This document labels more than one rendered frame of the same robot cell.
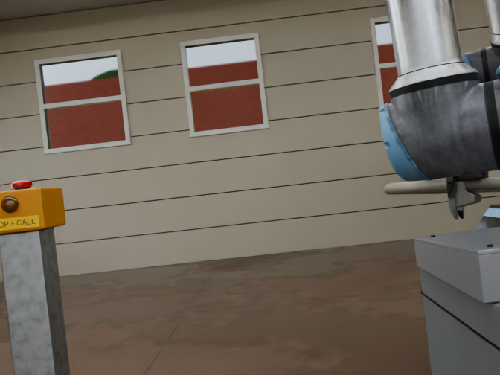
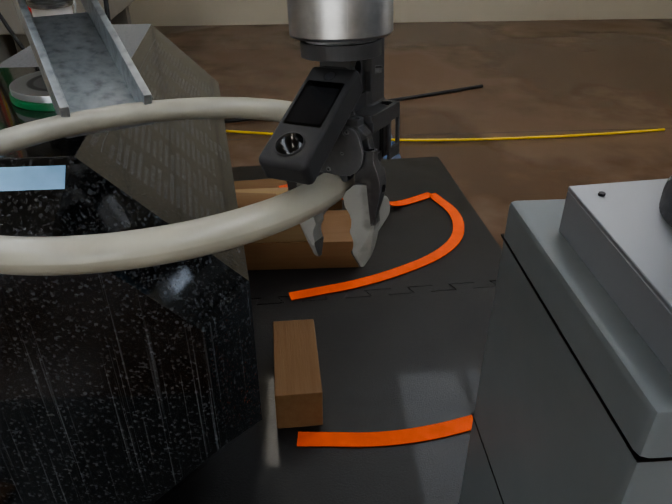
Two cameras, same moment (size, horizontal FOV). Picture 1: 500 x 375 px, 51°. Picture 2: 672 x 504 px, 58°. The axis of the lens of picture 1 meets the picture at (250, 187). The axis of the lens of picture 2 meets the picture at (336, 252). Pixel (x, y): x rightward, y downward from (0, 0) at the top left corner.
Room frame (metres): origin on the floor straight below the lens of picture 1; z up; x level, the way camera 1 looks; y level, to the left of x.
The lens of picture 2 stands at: (1.35, 0.01, 1.23)
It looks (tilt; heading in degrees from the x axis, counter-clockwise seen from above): 32 degrees down; 263
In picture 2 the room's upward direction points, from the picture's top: straight up
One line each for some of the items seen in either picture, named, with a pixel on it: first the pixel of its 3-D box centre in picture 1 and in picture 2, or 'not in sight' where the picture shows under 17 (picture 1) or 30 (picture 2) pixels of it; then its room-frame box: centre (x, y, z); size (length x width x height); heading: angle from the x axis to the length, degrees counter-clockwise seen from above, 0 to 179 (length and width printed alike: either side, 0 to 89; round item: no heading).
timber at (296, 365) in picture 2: not in sight; (296, 370); (1.32, -1.24, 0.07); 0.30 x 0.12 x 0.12; 89
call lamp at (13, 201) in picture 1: (10, 204); not in sight; (0.98, 0.45, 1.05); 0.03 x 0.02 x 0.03; 91
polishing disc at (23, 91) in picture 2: not in sight; (69, 82); (1.74, -1.23, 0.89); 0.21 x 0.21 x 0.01
